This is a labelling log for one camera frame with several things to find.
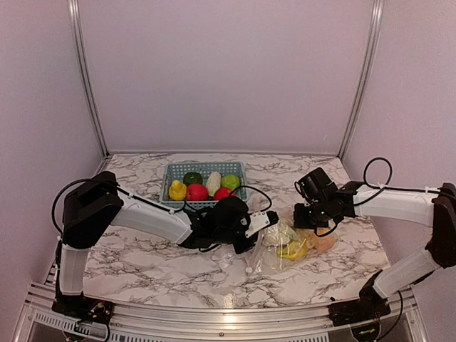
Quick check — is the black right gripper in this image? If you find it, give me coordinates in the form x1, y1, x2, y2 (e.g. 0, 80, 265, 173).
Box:
294, 200, 331, 229

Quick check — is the clear zip top bag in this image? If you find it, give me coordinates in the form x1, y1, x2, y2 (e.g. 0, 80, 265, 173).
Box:
245, 206, 336, 276

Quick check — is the white fake cauliflower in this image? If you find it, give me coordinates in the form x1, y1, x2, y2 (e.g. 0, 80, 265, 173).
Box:
264, 219, 301, 247

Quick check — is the yellow fake banana bunch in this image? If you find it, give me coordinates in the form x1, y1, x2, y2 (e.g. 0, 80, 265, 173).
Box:
277, 239, 309, 261

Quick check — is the green fake pear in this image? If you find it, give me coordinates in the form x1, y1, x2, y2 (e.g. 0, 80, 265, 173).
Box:
221, 174, 241, 191

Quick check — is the red fake apple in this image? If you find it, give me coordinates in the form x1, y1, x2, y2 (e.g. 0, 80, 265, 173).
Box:
186, 184, 209, 202

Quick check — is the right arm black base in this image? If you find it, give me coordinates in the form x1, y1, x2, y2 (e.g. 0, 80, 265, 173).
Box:
328, 271, 391, 326

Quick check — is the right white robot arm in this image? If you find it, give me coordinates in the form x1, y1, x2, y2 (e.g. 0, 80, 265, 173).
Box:
294, 167, 455, 319

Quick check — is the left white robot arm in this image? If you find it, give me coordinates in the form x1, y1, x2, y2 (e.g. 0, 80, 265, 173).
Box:
54, 171, 258, 317

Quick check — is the orange fake peach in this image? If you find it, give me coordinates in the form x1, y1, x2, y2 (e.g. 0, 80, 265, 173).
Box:
307, 228, 336, 253

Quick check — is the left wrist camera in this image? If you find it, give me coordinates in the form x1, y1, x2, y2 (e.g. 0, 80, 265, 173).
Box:
245, 211, 279, 238

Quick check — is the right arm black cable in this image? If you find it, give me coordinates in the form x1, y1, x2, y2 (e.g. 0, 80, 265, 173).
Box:
294, 157, 394, 238

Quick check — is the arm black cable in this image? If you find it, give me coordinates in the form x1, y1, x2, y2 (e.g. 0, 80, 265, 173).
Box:
294, 157, 394, 238
183, 185, 272, 214

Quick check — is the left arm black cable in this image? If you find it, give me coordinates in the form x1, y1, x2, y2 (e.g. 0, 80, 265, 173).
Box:
183, 185, 272, 214

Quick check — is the front aluminium table rail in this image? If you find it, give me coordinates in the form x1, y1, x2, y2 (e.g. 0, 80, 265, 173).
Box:
13, 284, 428, 341

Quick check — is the right aluminium frame post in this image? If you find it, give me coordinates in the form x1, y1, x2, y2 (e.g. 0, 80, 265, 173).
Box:
338, 0, 385, 161

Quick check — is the aluminium frame post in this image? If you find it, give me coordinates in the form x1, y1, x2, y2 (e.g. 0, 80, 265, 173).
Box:
68, 0, 110, 159
338, 0, 385, 161

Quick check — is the left aluminium frame post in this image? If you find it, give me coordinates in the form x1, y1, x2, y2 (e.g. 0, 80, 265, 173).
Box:
68, 0, 110, 159

